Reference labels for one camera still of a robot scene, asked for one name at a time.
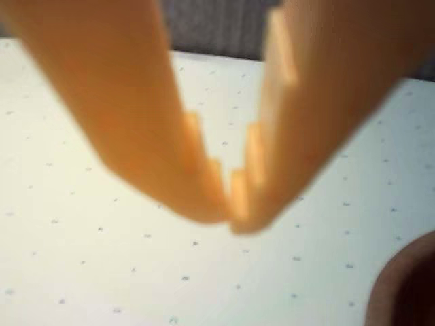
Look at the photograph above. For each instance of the white dotted table mat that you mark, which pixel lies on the white dotted table mat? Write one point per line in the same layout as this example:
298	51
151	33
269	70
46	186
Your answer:
102	254

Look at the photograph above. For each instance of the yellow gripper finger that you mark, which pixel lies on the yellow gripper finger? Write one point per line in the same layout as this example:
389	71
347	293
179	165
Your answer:
112	102
323	85

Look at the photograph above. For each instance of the round brown wooden bowl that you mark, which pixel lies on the round brown wooden bowl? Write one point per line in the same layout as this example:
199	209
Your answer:
408	288

